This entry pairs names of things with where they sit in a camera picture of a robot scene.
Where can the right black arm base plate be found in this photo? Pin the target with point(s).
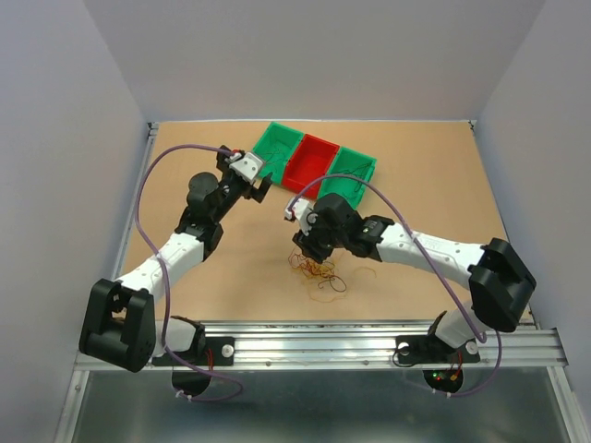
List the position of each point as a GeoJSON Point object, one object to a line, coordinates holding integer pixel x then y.
{"type": "Point", "coordinates": [413, 350]}

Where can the red plastic bin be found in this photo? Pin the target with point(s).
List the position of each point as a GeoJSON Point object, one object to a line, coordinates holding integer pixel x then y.
{"type": "Point", "coordinates": [311, 159]}

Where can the left green plastic bin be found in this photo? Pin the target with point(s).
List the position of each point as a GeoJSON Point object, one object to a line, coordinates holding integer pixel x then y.
{"type": "Point", "coordinates": [276, 146]}

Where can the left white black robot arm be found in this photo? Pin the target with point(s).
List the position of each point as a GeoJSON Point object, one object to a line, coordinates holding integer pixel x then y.
{"type": "Point", "coordinates": [120, 327]}

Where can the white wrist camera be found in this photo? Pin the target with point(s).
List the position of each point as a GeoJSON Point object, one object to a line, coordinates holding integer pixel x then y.
{"type": "Point", "coordinates": [301, 210]}
{"type": "Point", "coordinates": [247, 165]}

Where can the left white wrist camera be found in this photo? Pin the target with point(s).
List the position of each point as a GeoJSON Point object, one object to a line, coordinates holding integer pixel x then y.
{"type": "Point", "coordinates": [247, 165]}

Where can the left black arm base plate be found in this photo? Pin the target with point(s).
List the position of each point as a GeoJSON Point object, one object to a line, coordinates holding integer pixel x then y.
{"type": "Point", "coordinates": [217, 350]}

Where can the aluminium mounting rail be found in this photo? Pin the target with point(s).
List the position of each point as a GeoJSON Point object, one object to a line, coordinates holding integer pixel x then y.
{"type": "Point", "coordinates": [262, 346]}

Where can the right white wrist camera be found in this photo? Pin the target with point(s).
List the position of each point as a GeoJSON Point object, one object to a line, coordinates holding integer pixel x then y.
{"type": "Point", "coordinates": [301, 210]}

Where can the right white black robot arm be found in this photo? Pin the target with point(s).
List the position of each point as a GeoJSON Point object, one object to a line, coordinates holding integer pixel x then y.
{"type": "Point", "coordinates": [499, 282]}

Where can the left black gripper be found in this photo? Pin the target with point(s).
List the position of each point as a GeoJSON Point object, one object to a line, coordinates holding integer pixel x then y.
{"type": "Point", "coordinates": [258, 193]}

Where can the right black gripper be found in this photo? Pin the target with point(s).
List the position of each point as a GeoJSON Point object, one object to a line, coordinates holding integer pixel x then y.
{"type": "Point", "coordinates": [308, 245]}

